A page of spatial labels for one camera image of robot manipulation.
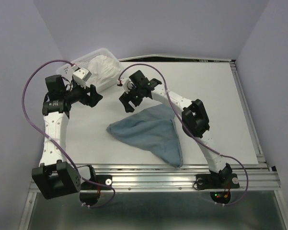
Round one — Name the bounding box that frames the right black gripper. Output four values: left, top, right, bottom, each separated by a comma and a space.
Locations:
119, 83, 143, 113

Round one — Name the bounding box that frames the light blue denim skirt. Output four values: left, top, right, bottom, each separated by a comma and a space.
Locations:
106, 104, 184, 168

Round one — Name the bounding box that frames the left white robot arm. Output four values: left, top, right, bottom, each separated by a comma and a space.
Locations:
32, 70, 102, 199

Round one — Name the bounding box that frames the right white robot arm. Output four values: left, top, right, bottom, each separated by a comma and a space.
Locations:
117, 70, 232, 189

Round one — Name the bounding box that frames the white plastic basket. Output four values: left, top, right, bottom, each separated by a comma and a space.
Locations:
57, 48, 124, 93

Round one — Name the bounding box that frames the white crumpled skirt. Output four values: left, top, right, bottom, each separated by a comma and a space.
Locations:
87, 55, 121, 85

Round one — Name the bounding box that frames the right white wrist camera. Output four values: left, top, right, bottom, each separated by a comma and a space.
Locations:
118, 78, 134, 94

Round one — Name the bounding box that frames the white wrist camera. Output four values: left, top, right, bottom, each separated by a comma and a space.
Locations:
118, 78, 134, 94
72, 68, 92, 88

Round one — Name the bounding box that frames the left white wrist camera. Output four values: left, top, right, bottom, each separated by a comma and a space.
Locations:
72, 68, 92, 88

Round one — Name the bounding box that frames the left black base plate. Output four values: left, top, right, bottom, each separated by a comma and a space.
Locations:
76, 174, 114, 207

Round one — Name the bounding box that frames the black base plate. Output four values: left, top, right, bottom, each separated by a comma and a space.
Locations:
76, 174, 114, 207
193, 173, 240, 206

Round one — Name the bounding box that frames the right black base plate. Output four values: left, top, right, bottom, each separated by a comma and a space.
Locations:
193, 173, 240, 206

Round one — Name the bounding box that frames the aluminium frame rail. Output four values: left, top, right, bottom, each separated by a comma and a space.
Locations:
28, 62, 288, 230

